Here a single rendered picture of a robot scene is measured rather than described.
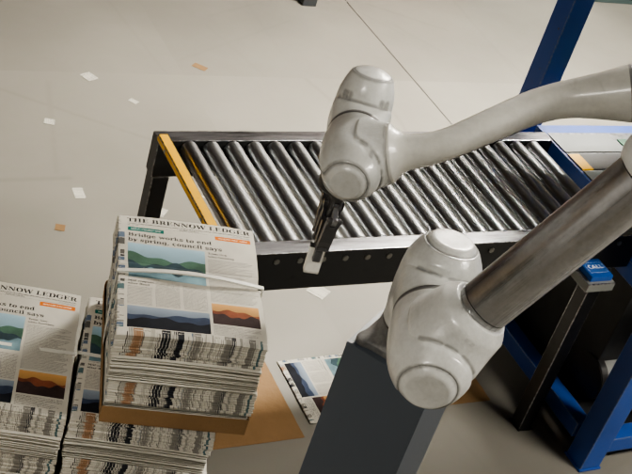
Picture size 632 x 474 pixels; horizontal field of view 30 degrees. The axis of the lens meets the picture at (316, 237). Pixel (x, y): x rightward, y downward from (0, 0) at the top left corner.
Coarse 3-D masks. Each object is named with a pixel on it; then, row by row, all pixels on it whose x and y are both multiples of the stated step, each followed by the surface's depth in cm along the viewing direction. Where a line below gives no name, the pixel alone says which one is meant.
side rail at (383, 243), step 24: (336, 240) 301; (360, 240) 304; (384, 240) 307; (408, 240) 310; (480, 240) 319; (504, 240) 322; (624, 240) 343; (264, 264) 290; (288, 264) 294; (336, 264) 301; (360, 264) 304; (384, 264) 308; (624, 264) 351; (264, 288) 296; (288, 288) 299
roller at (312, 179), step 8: (296, 144) 335; (288, 152) 336; (296, 152) 333; (304, 152) 332; (296, 160) 332; (304, 160) 330; (312, 160) 331; (304, 168) 328; (312, 168) 327; (304, 176) 328; (312, 176) 325; (312, 184) 323; (320, 192) 320; (344, 208) 315; (344, 216) 311; (344, 224) 310; (352, 224) 309; (344, 232) 309; (352, 232) 307; (360, 232) 307
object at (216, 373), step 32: (128, 288) 223; (160, 288) 226; (128, 320) 216; (160, 320) 218; (192, 320) 220; (224, 320) 222; (256, 320) 225; (128, 352) 216; (160, 352) 216; (192, 352) 218; (224, 352) 218; (256, 352) 220; (128, 384) 219; (160, 384) 220; (192, 384) 221; (224, 384) 222; (256, 384) 223; (224, 416) 228
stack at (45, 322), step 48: (0, 288) 248; (0, 336) 237; (48, 336) 241; (96, 336) 245; (0, 384) 227; (48, 384) 230; (96, 384) 233; (0, 432) 224; (48, 432) 226; (96, 432) 227; (144, 432) 228; (192, 432) 230
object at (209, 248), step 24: (120, 216) 241; (120, 240) 234; (144, 240) 236; (168, 240) 238; (192, 240) 240; (216, 240) 242; (240, 240) 244; (168, 264) 232; (192, 264) 234; (216, 264) 236; (240, 264) 238
